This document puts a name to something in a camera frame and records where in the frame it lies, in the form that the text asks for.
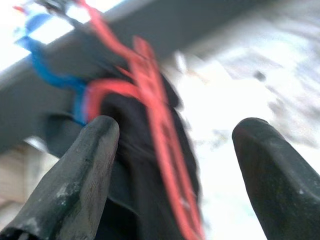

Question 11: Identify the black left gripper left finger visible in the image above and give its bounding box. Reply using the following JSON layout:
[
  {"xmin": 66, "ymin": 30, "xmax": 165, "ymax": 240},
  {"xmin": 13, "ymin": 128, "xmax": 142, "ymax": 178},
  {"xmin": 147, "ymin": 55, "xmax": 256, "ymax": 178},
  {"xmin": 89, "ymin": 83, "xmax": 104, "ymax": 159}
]
[{"xmin": 0, "ymin": 115, "xmax": 121, "ymax": 240}]

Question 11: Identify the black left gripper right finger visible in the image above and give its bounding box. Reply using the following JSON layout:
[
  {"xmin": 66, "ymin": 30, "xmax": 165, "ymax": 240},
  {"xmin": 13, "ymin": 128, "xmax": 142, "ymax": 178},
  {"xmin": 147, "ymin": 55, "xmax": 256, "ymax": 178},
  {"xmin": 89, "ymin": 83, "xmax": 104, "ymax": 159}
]
[{"xmin": 231, "ymin": 117, "xmax": 320, "ymax": 240}]

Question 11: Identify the blue plastic hanger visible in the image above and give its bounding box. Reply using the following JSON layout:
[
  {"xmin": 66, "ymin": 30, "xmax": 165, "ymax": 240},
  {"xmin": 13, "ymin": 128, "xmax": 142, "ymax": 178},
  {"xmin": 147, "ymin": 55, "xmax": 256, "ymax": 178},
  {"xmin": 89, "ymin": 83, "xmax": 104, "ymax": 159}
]
[{"xmin": 14, "ymin": 12, "xmax": 91, "ymax": 126}]

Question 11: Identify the red plastic hanger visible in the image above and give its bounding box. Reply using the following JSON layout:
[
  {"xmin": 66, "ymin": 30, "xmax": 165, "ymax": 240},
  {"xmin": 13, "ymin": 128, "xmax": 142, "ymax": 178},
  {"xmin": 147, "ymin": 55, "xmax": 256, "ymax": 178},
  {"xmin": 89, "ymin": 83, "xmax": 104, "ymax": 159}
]
[{"xmin": 77, "ymin": 0, "xmax": 207, "ymax": 240}]

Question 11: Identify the black printed t-shirt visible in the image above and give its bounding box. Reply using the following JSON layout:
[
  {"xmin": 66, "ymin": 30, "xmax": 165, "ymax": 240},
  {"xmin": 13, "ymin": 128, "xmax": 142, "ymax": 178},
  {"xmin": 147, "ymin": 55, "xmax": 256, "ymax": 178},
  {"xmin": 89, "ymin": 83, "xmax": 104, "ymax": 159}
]
[{"xmin": 47, "ymin": 32, "xmax": 203, "ymax": 240}]

